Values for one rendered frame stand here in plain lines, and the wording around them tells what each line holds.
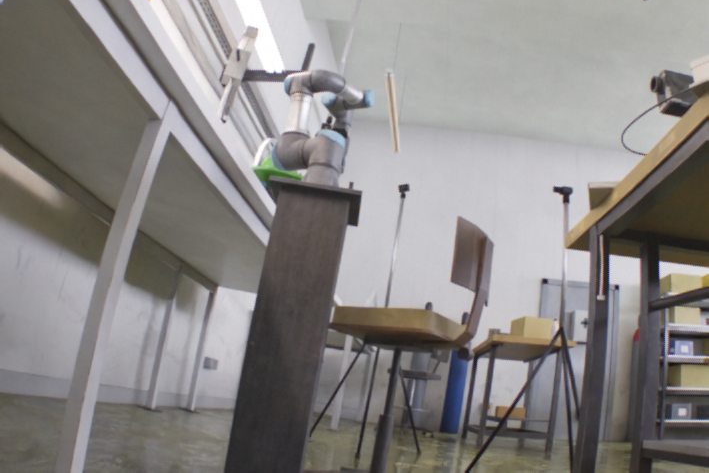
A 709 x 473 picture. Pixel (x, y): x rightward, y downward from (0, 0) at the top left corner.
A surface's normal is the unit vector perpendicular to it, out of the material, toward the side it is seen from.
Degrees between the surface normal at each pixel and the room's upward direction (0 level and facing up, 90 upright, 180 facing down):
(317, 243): 90
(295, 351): 90
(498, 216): 90
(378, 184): 90
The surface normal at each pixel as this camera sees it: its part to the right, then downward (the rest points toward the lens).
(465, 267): 0.64, -0.19
